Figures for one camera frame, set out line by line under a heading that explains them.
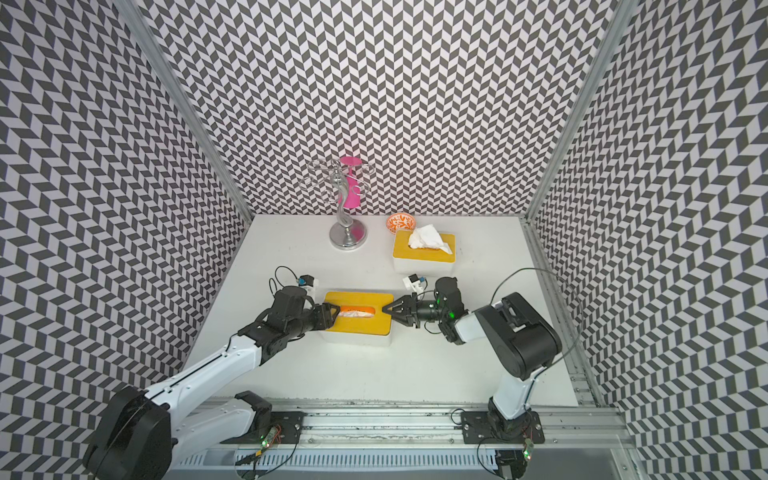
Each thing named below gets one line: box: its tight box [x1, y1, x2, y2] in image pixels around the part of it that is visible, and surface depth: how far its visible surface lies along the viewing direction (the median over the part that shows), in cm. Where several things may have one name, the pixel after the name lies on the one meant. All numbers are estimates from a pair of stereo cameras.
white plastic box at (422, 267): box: [392, 254, 455, 275], surface depth 100 cm
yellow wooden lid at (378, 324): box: [324, 291, 394, 336], surface depth 82 cm
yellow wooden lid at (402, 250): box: [392, 230, 456, 263], surface depth 98 cm
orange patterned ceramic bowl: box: [386, 213, 417, 233], surface depth 117 cm
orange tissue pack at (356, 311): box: [338, 306, 376, 318], surface depth 86 cm
